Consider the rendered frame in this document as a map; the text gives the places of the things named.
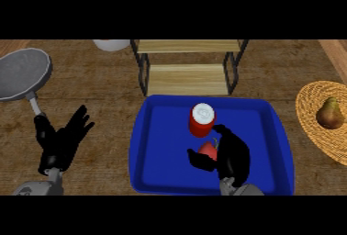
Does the blue plastic tray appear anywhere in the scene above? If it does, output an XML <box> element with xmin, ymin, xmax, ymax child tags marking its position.
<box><xmin>128</xmin><ymin>94</ymin><xmax>295</xmax><ymax>196</ymax></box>

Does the white bowl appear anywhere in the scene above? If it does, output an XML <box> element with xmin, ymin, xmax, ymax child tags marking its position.
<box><xmin>91</xmin><ymin>39</ymin><xmax>133</xmax><ymax>52</ymax></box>

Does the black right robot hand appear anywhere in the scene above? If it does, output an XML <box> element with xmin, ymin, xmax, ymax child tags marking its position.
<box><xmin>186</xmin><ymin>124</ymin><xmax>252</xmax><ymax>187</ymax></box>

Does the brown green pear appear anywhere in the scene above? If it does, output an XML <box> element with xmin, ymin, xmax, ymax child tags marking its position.
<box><xmin>314</xmin><ymin>96</ymin><xmax>345</xmax><ymax>130</ymax></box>

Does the grey frying pan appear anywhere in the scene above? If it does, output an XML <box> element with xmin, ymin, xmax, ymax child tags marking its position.
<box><xmin>0</xmin><ymin>47</ymin><xmax>54</xmax><ymax>117</ymax></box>

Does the red can with white lid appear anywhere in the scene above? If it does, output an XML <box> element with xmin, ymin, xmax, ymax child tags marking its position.
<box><xmin>189</xmin><ymin>102</ymin><xmax>217</xmax><ymax>139</ymax></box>

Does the pale wooden board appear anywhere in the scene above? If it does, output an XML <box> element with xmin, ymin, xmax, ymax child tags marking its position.
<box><xmin>317</xmin><ymin>39</ymin><xmax>347</xmax><ymax>84</ymax></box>

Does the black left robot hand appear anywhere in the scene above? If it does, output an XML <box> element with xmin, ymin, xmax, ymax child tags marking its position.
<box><xmin>32</xmin><ymin>105</ymin><xmax>96</xmax><ymax>176</ymax></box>

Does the wicker basket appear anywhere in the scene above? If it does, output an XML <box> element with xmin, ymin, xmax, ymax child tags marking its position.
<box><xmin>293</xmin><ymin>80</ymin><xmax>347</xmax><ymax>166</ymax></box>

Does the wooden tiered shelf black frame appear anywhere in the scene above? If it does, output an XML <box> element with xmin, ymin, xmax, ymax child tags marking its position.
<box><xmin>130</xmin><ymin>39</ymin><xmax>251</xmax><ymax>97</ymax></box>

